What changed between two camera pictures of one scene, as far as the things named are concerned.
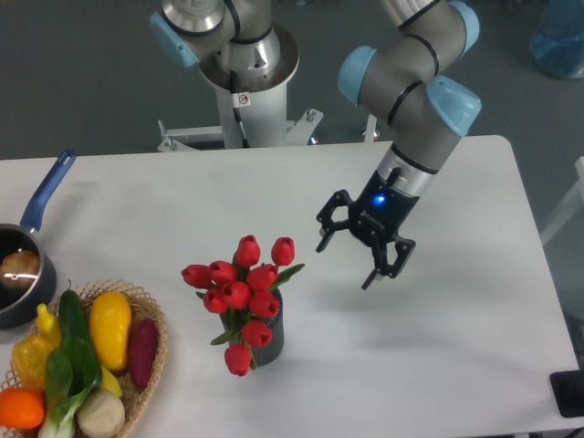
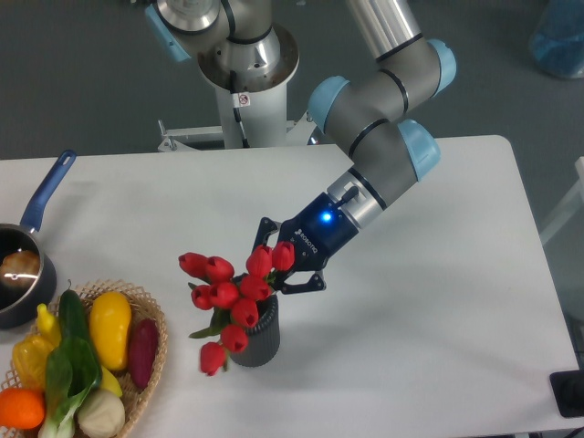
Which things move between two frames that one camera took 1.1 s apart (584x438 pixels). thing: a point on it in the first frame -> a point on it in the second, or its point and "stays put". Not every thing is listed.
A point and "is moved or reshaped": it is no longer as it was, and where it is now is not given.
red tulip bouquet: (244, 292) is moved or reshaped
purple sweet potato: (142, 345) stays put
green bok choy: (72, 372) stays put
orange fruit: (21, 409) stays put
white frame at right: (574, 205) stays put
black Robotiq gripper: (378, 213) -> (318, 232)
